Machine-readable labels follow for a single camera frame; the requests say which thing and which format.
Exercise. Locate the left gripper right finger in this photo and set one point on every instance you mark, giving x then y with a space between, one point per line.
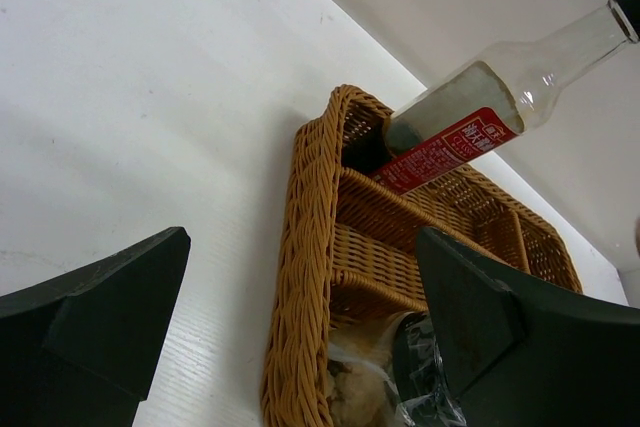
520 351

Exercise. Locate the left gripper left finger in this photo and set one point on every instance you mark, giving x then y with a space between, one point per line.
81 349

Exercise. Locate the small black-cap spice jar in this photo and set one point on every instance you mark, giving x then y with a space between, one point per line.
389 372

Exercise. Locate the tall glass red-label bottle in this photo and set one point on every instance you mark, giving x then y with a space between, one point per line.
506 90

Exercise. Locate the woven wicker divided basket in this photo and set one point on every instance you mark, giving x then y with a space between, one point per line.
347 251

